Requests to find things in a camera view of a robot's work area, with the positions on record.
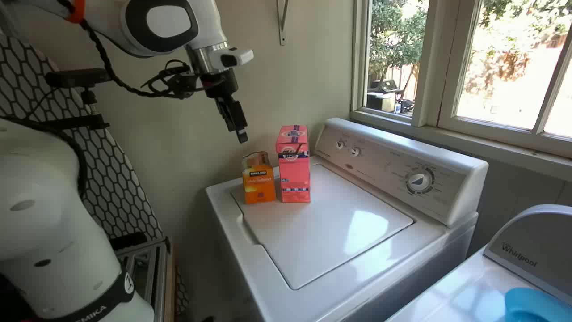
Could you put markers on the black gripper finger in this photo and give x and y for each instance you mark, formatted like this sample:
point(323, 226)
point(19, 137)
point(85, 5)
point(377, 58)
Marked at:
point(241, 135)

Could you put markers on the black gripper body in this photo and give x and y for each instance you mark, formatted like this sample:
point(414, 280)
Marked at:
point(219, 89)

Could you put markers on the blue plastic bowl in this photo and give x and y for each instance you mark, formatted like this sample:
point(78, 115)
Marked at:
point(529, 305)

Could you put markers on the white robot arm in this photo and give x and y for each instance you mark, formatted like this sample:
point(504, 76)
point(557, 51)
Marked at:
point(50, 248)

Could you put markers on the orange small detergent box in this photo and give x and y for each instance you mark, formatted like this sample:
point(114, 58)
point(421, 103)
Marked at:
point(257, 178)

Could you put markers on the pink Tide detergent box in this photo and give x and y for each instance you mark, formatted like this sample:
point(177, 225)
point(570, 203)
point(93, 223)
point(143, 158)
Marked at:
point(291, 149)

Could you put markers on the black hexagon mesh panel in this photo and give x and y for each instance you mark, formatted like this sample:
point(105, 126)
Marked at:
point(109, 185)

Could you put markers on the white washing machine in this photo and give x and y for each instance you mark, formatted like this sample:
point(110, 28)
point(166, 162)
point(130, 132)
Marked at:
point(387, 216)

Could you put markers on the white framed window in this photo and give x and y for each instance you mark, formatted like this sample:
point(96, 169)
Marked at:
point(495, 71)

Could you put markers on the white Whirlpool dryer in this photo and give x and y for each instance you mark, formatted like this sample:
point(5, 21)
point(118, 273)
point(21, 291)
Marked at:
point(530, 251)

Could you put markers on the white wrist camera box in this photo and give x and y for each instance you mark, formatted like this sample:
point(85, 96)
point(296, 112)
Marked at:
point(216, 60)

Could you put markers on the metal wall hook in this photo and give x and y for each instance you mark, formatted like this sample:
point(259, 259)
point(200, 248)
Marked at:
point(280, 12)

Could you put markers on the black camera on stand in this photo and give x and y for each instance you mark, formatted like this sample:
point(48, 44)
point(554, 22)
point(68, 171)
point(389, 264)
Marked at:
point(82, 80)

